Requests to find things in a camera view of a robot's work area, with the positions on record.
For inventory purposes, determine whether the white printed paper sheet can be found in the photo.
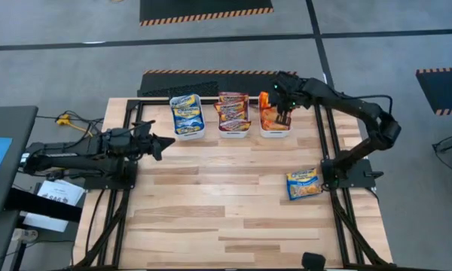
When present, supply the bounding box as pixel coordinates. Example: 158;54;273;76
22;179;87;233

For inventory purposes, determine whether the grey desk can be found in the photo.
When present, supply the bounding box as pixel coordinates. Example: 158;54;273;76
0;105;39;216

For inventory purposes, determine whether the white power strip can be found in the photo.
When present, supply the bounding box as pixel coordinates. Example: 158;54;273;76
11;228;39;244

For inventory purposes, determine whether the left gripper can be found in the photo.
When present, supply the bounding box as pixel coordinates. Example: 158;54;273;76
134;131;177;163

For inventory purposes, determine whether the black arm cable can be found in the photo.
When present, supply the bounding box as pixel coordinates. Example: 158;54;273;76
337;93;395;114

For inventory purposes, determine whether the white plastic bin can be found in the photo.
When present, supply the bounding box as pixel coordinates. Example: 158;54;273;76
258;93;294;139
215;93;252;139
169;93;207;142

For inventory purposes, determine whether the black hazard-striped floor mat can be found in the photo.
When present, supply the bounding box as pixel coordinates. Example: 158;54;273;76
415;66;452;116
136;69;302;98
139;0;275;27

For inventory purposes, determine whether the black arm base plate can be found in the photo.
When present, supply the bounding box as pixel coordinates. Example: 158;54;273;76
320;157;384;190
83;160;139;191

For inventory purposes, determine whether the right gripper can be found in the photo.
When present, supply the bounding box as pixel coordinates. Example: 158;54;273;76
269;71;307;127

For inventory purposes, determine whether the black handheld device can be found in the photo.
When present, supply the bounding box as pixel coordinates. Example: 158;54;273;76
301;252;327;271

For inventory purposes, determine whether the black floor device with cable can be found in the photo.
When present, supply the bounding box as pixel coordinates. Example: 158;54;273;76
431;132;452;206

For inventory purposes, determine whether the black metal beam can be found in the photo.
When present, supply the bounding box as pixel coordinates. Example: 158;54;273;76
4;187;83;224

